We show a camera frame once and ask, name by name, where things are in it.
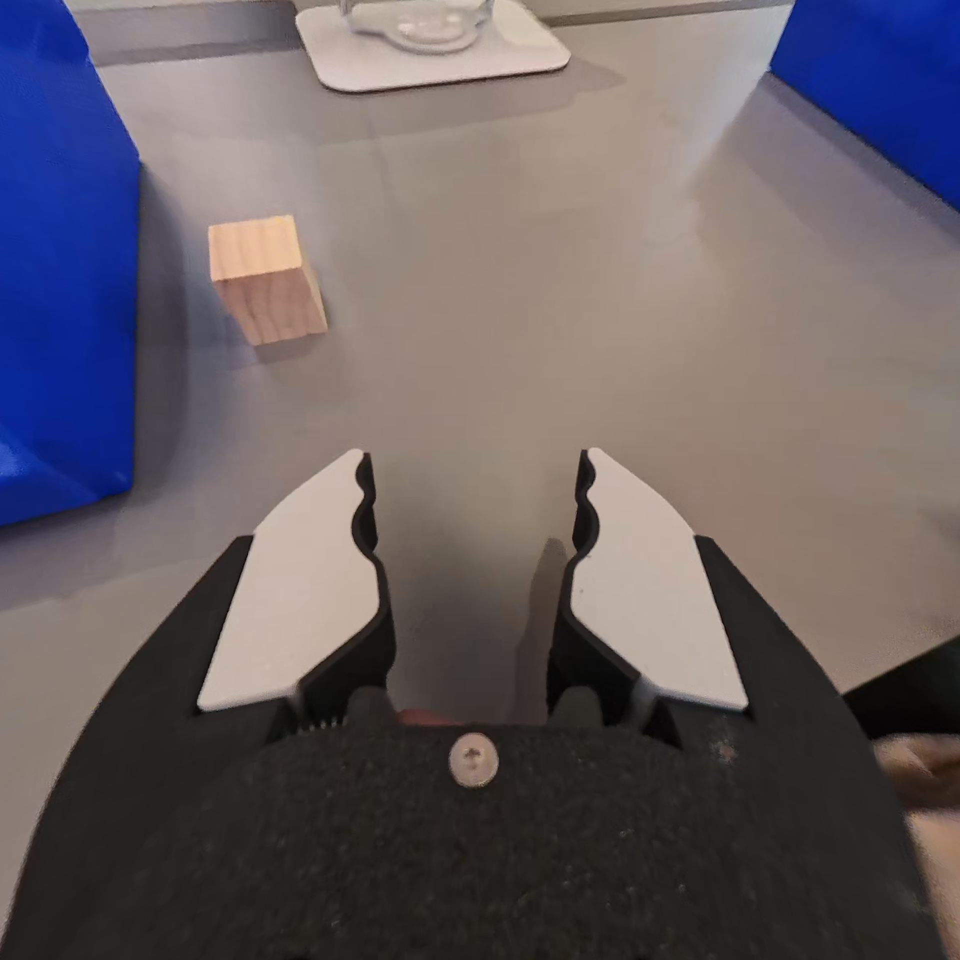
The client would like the dark cloth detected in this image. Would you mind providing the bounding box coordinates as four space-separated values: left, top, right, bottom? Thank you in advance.
841 637 960 744

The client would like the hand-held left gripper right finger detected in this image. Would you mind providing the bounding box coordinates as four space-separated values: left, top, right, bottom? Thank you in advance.
547 447 750 732

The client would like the wooden cube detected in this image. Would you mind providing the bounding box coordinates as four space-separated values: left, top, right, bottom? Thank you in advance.
207 215 329 348

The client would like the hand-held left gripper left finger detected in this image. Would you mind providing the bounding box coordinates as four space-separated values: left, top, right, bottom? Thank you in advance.
196 448 397 725

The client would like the person's beige garment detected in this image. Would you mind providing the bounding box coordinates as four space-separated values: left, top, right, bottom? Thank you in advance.
873 731 960 960

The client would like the blue plastic bin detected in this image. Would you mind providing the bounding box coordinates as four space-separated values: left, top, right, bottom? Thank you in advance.
0 0 142 528
770 0 960 220

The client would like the white desk stand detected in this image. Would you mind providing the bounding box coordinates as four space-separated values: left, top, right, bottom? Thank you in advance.
294 0 573 94

